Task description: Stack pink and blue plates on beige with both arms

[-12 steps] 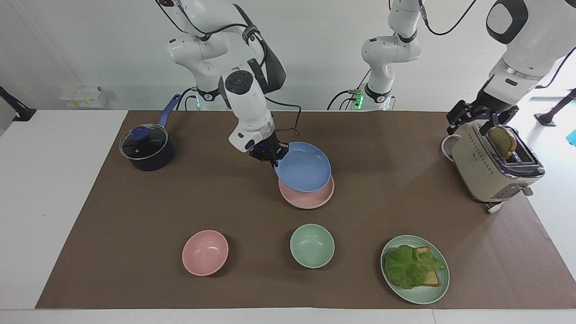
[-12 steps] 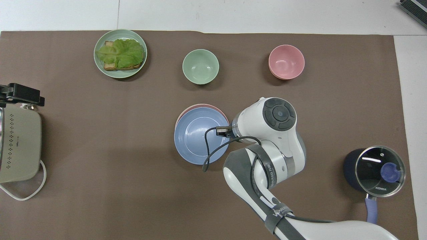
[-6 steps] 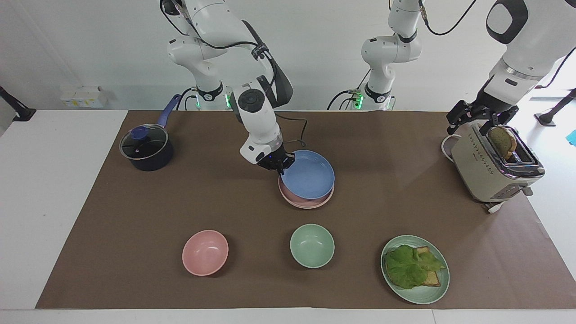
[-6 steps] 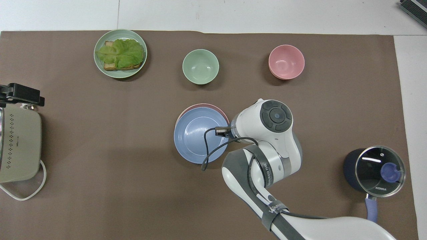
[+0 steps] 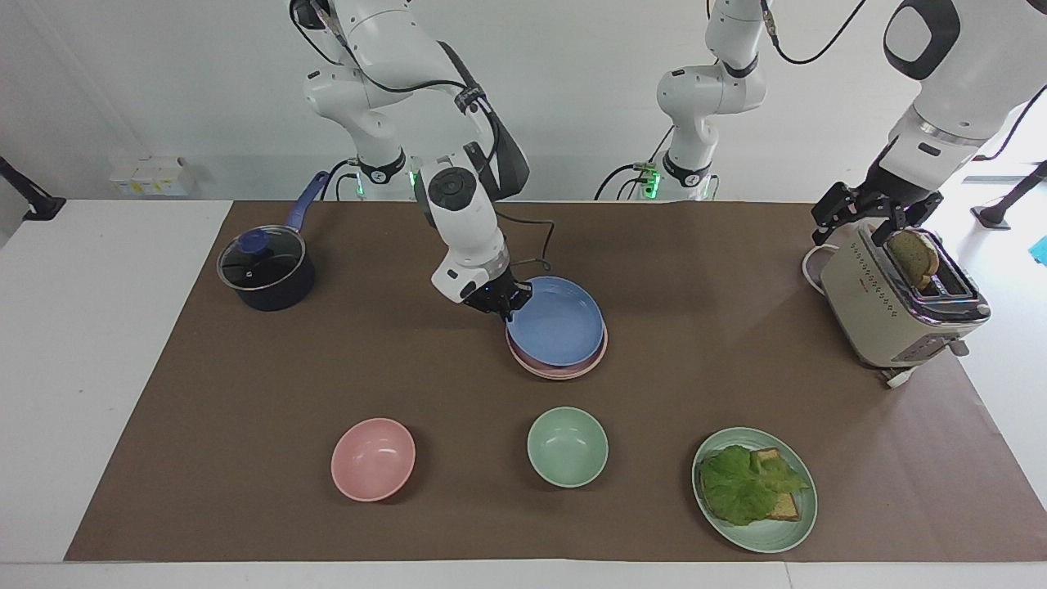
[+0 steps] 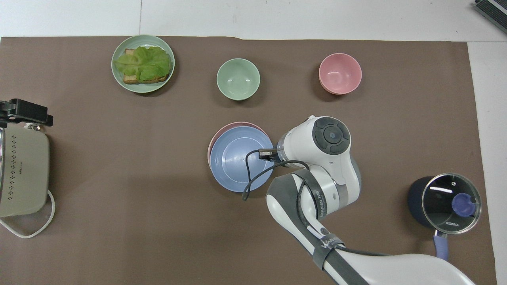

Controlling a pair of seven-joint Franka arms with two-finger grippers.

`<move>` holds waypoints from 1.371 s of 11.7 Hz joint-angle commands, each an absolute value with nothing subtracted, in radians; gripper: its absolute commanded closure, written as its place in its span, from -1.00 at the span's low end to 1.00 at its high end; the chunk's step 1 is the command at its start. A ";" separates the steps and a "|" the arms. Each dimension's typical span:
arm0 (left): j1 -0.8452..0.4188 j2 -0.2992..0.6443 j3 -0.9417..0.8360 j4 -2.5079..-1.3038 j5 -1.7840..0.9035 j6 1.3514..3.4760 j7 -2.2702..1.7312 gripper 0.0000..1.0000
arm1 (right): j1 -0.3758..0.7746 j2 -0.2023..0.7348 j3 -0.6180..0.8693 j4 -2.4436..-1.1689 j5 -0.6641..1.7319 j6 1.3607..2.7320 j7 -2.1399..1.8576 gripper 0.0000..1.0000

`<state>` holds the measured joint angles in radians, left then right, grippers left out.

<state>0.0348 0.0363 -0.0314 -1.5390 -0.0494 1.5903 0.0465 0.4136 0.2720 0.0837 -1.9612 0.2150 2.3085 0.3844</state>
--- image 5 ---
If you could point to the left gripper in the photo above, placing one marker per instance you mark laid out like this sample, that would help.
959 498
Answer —
893 190

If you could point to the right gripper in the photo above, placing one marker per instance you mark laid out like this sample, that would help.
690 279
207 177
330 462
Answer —
495 293

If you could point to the blue plate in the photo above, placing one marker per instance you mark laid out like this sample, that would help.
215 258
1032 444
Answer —
556 323

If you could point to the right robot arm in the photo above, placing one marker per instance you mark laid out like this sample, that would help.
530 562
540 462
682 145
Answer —
458 221

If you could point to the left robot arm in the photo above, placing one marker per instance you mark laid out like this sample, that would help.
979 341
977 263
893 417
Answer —
712 90

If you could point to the brown bread slice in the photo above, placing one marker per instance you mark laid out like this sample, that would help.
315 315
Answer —
914 255

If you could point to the beige plate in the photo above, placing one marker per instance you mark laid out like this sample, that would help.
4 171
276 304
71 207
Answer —
564 376

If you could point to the beige toaster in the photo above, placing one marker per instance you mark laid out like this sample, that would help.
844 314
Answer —
875 311

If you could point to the pink plate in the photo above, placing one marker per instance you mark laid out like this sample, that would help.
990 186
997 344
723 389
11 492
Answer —
599 347

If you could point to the black stand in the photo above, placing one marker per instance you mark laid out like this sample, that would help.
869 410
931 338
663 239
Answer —
994 216
37 206

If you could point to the green bowl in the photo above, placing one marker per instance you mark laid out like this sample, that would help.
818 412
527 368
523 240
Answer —
568 447

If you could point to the pink bowl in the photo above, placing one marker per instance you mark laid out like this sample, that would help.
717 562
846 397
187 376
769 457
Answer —
373 460

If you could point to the dark blue saucepan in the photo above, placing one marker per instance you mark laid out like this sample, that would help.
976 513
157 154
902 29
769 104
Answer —
282 290

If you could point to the glass lid with blue knob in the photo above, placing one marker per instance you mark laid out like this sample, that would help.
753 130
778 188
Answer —
262 260

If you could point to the green lettuce leaf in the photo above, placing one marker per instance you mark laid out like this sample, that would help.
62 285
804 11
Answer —
740 487

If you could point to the toast slice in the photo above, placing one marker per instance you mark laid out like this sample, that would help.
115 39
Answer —
787 507

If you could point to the green plate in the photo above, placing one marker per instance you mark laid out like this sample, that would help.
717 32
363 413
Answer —
769 536

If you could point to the white box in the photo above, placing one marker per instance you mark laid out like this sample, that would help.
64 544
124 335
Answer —
151 176

